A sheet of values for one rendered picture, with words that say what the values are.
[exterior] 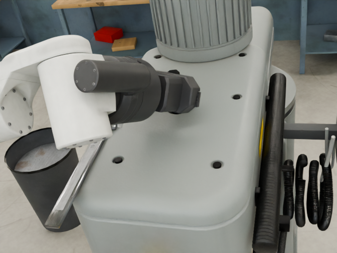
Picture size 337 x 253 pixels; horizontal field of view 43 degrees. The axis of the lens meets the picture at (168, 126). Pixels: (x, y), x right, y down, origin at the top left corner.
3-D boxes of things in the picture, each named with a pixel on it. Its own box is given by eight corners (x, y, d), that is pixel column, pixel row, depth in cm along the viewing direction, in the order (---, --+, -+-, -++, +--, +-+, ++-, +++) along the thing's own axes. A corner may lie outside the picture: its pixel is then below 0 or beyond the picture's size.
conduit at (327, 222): (329, 248, 108) (335, 188, 96) (264, 242, 112) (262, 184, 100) (326, 196, 122) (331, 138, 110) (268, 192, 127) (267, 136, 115)
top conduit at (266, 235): (278, 258, 58) (278, 242, 56) (246, 255, 59) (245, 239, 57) (286, 86, 93) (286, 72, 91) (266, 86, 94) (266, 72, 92)
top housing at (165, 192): (249, 292, 60) (244, 213, 50) (80, 270, 67) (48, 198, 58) (269, 104, 96) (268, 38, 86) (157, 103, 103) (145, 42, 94)
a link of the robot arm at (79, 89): (104, 143, 58) (38, 155, 49) (85, 68, 59) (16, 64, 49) (171, 122, 52) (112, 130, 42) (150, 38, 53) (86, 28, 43)
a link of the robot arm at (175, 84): (129, 114, 70) (77, 118, 60) (136, 54, 69) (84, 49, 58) (195, 130, 64) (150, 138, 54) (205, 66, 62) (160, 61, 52)
